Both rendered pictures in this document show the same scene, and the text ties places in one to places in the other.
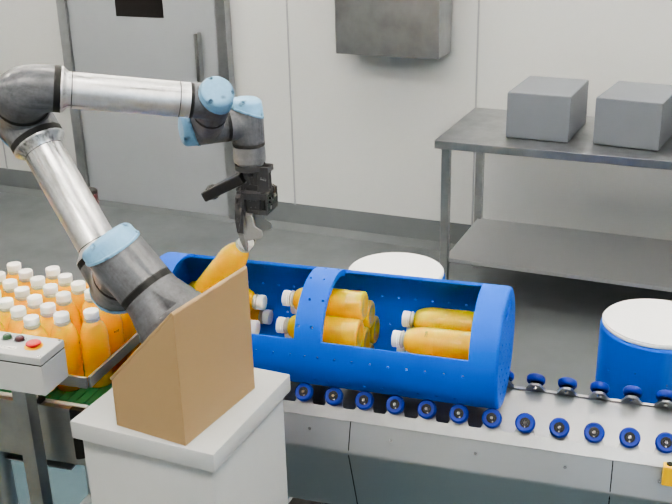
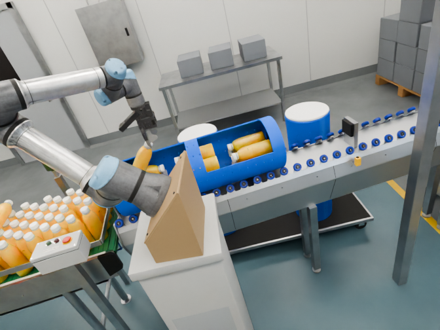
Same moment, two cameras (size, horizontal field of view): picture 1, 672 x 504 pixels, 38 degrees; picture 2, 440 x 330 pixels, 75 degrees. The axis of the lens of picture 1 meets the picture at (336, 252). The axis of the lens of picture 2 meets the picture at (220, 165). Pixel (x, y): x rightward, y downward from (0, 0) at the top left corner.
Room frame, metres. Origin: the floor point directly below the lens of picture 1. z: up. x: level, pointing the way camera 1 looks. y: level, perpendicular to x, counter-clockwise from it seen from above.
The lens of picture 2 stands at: (0.87, 0.40, 1.88)
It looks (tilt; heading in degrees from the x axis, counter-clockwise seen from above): 32 degrees down; 339
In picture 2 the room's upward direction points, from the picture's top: 15 degrees counter-clockwise
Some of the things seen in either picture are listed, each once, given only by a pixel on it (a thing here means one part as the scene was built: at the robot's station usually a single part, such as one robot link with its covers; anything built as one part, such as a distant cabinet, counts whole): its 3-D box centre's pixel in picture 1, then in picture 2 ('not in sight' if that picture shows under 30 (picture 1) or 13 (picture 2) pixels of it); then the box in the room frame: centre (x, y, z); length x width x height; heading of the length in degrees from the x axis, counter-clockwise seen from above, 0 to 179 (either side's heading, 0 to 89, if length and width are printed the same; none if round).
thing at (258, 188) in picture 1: (254, 188); (144, 116); (2.17, 0.19, 1.43); 0.09 x 0.08 x 0.12; 72
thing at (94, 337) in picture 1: (96, 349); (93, 224); (2.22, 0.62, 0.99); 0.07 x 0.07 x 0.19
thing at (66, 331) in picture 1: (66, 352); (80, 233); (2.20, 0.69, 0.99); 0.07 x 0.07 x 0.19
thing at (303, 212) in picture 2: not in sight; (304, 226); (2.01, -0.54, 0.31); 0.06 x 0.06 x 0.63; 72
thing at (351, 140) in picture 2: not in sight; (349, 132); (1.85, -0.79, 1.00); 0.10 x 0.04 x 0.15; 162
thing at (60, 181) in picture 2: not in sight; (97, 236); (2.72, 0.73, 0.55); 0.04 x 0.04 x 1.10; 72
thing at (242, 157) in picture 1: (250, 154); (135, 100); (2.17, 0.19, 1.51); 0.08 x 0.08 x 0.05
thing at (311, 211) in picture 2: not in sight; (313, 240); (1.87, -0.50, 0.31); 0.06 x 0.06 x 0.63; 72
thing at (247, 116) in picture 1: (245, 121); (128, 84); (2.17, 0.20, 1.59); 0.09 x 0.08 x 0.11; 112
